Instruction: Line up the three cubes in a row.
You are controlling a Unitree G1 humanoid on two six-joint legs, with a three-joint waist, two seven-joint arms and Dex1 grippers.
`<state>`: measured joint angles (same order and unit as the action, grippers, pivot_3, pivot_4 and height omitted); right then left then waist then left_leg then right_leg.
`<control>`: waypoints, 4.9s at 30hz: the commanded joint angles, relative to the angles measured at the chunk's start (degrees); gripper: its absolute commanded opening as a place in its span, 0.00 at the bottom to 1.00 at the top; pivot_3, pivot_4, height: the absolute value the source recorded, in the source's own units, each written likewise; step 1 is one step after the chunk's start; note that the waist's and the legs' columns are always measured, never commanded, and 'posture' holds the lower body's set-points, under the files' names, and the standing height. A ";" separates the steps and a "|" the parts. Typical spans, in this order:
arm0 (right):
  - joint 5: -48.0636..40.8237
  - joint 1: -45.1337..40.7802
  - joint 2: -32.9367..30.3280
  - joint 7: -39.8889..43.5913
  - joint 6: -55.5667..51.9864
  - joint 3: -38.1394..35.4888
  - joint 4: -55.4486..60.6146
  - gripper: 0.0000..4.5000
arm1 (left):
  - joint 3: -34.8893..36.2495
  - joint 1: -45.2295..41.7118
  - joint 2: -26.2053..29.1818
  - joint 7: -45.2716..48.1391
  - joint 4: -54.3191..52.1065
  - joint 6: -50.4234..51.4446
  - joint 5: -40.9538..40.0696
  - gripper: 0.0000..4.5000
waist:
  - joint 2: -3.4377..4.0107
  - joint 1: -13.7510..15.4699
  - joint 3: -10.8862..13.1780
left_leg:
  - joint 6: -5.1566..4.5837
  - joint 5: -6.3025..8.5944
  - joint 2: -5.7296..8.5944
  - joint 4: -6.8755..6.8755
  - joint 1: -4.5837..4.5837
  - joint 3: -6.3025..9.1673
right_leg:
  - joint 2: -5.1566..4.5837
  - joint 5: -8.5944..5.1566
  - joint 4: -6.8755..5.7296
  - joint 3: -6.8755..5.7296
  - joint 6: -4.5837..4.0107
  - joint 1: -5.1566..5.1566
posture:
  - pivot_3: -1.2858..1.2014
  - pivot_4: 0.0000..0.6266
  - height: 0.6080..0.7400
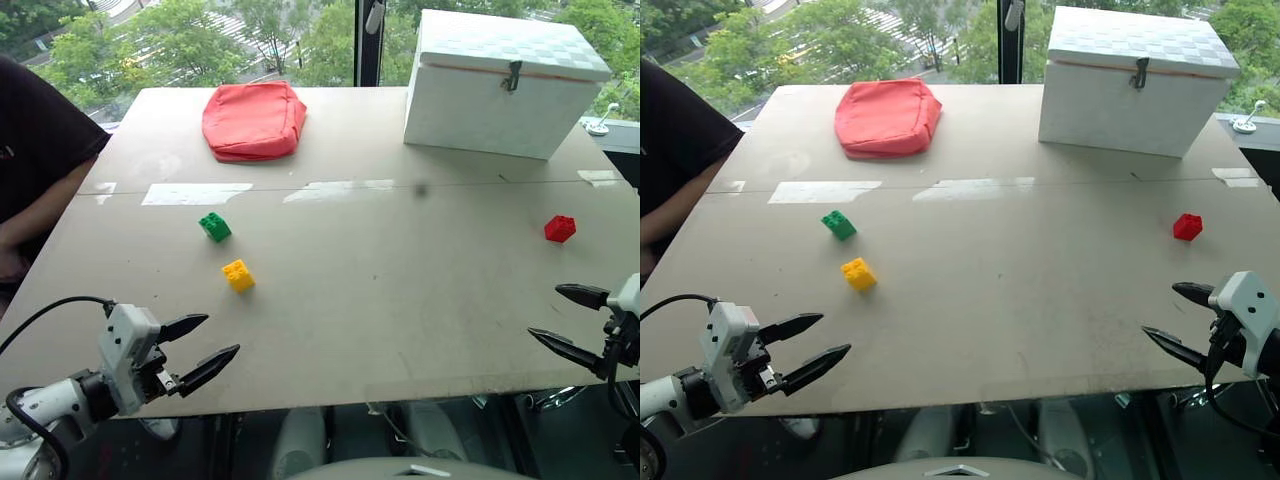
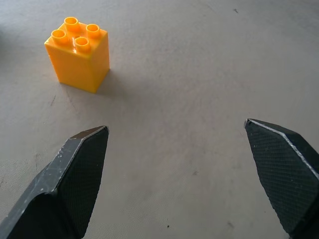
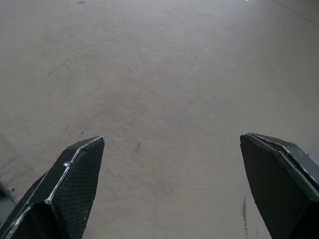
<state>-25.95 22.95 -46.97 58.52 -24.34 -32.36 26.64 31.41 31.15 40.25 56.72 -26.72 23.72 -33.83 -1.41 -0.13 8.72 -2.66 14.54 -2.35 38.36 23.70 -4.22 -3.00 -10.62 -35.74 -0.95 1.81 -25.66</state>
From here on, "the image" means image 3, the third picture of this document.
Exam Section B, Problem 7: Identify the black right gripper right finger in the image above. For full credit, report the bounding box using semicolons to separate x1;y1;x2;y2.
239;132;319;239

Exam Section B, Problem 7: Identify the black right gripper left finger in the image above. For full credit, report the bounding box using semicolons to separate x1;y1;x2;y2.
0;135;105;239

